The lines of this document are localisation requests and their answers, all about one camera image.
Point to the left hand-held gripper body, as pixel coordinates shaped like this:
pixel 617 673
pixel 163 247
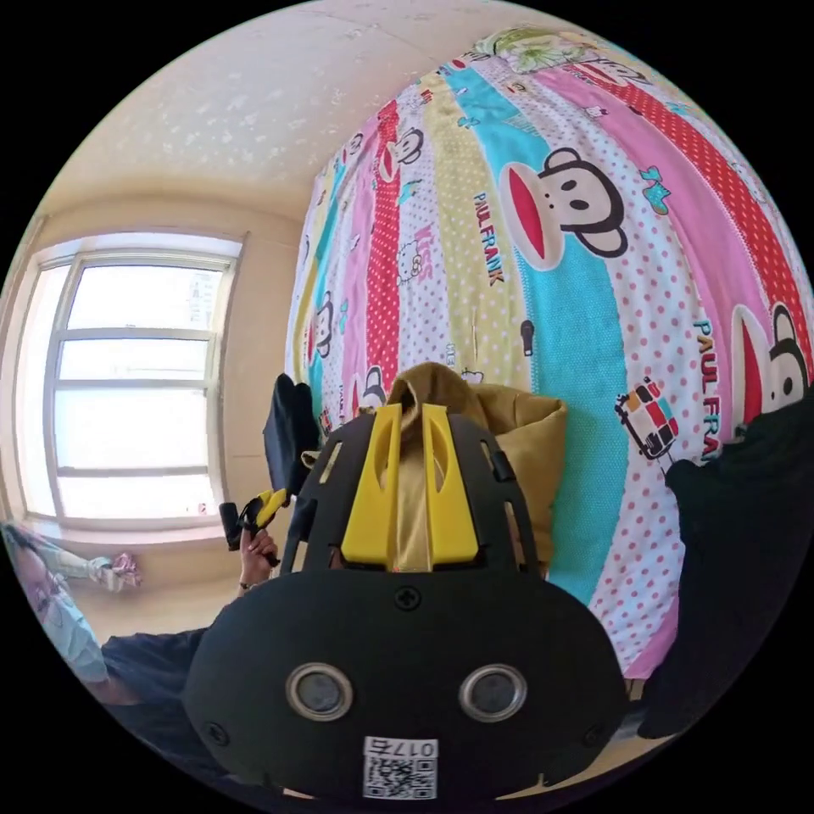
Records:
pixel 232 524

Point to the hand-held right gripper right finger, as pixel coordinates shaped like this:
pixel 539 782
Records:
pixel 453 509

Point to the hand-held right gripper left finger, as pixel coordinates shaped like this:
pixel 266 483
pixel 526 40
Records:
pixel 372 502

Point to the yellow long sleeve shirt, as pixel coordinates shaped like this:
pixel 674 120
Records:
pixel 524 445

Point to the person's left forearm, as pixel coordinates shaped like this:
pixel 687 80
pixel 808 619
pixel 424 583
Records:
pixel 240 596

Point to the person's left hand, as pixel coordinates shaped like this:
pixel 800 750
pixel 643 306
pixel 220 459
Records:
pixel 259 559

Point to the dark blue garment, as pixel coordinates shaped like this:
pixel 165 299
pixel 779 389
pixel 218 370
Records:
pixel 289 432

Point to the person's body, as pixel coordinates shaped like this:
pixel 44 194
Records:
pixel 140 668

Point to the window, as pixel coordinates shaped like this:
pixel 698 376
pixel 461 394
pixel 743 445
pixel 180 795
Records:
pixel 137 381

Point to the bed with cartoon print sheet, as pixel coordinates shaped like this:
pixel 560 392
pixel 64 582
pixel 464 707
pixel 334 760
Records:
pixel 572 331

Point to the pile of clothes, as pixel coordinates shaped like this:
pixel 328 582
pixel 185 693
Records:
pixel 738 547

